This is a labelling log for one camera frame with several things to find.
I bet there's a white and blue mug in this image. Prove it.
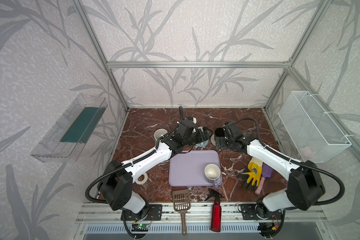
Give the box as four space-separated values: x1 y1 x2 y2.
198 127 209 136

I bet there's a black mug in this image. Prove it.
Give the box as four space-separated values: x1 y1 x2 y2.
215 128 225 138

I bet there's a white speckled mug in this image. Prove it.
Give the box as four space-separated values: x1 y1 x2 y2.
154 129 168 141

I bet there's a white and lilac mug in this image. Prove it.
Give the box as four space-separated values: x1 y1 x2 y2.
204 164 221 189

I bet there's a blue grey woven coaster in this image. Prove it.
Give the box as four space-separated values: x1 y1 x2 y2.
196 140 209 148

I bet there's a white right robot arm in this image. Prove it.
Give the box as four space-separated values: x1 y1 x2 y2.
215 122 345 212

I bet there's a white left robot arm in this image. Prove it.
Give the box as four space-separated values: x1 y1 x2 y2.
85 107 211 214

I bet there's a multicolour woven coaster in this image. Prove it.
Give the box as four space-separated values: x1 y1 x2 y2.
211 135 216 146

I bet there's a lilac plastic tray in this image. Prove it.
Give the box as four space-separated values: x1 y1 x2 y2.
169 150 223 188

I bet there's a yellow black work glove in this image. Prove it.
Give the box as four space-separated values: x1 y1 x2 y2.
237 157 263 191

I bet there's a white tape roll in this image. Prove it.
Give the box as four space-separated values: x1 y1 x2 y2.
135 173 149 185

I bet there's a brown litter scoop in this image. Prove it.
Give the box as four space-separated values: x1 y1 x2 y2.
173 189 191 236

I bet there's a pink item in basket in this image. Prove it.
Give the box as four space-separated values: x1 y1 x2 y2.
299 147 313 159

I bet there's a red spray bottle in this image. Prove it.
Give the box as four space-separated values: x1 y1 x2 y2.
204 188 224 233

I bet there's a green circuit board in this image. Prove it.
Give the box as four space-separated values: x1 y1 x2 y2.
132 223 150 232

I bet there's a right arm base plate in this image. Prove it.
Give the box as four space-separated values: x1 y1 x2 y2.
238 204 283 221

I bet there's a white wire wall basket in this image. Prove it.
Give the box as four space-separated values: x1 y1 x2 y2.
278 91 352 163

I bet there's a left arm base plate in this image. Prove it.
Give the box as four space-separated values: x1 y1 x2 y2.
121 204 163 221

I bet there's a clear plastic wall shelf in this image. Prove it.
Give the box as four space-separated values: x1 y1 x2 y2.
31 94 108 163

